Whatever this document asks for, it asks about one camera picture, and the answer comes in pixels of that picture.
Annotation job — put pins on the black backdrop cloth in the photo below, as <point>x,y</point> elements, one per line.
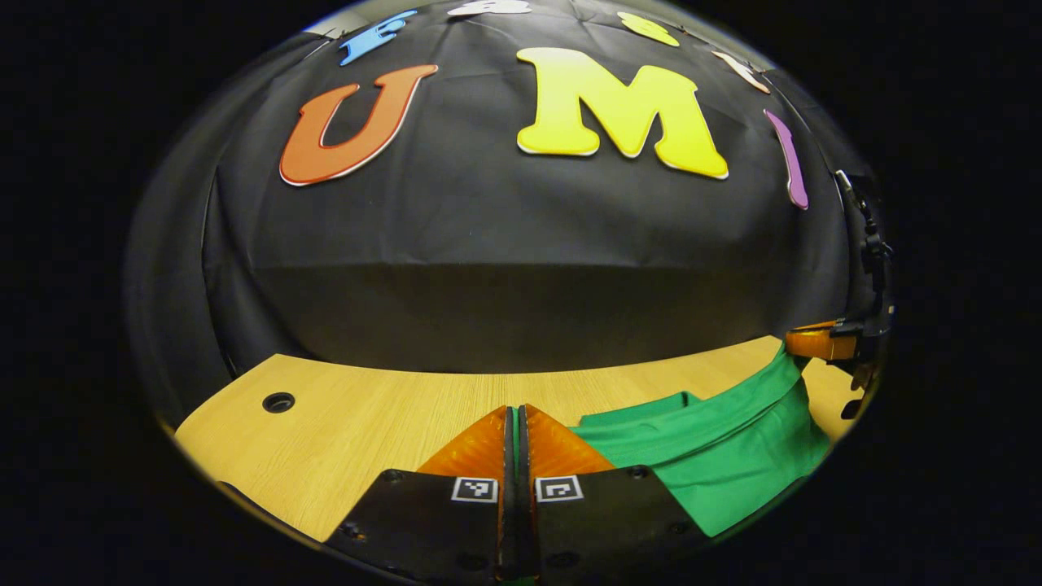
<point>505,268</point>

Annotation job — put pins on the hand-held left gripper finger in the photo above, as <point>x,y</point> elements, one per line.
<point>509,464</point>
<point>525,464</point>

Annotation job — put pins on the green T-shirt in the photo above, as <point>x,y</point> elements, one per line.
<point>724,456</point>

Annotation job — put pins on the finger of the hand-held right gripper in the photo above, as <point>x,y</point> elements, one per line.
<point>818,342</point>

